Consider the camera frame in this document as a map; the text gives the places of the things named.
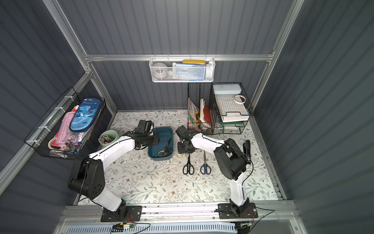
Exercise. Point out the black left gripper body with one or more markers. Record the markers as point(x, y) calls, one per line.
point(156, 139)

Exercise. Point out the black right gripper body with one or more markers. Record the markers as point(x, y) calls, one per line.
point(185, 147)

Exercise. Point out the teal storage box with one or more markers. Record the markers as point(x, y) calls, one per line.
point(165, 133)

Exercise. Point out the black handled scissors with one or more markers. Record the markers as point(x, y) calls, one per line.
point(188, 168)

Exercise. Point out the blue handled scissors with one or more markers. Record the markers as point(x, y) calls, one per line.
point(205, 169)

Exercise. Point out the cream kitchen shears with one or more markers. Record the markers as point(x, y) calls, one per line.
point(183, 155)

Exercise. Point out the yellow black scissors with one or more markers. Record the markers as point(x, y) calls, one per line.
point(167, 151)

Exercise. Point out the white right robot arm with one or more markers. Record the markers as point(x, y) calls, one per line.
point(231, 159)

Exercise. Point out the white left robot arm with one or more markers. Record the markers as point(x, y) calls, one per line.
point(87, 176)

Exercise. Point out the light blue pencil box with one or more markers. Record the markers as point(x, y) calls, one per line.
point(227, 89)

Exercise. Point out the red book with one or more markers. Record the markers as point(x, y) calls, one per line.
point(207, 117)

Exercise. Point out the green pen cup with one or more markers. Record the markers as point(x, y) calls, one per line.
point(108, 137)

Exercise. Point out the white paper stack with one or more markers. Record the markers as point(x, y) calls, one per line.
point(234, 118)

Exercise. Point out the checkered notebook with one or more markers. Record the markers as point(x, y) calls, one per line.
point(232, 105)

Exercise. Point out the black stapler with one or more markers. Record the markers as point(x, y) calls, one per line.
point(247, 149)

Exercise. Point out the blue shark pencil case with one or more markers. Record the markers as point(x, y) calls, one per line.
point(86, 115)

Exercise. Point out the white tape roll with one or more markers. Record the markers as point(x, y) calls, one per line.
point(159, 71)

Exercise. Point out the white mesh hanging basket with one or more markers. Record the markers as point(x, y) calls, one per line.
point(210, 69)

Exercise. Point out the blue card pack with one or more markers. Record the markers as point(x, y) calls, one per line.
point(189, 72)

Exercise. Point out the pink pencil case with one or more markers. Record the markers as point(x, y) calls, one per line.
point(65, 136)

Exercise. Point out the black wire desk organizer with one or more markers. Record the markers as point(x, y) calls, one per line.
point(200, 94)

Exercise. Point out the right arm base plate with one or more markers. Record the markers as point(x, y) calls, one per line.
point(231, 211)

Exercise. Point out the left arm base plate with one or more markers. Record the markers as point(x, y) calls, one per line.
point(123, 214)

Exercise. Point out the black wire wall basket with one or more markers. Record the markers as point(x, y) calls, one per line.
point(43, 138)

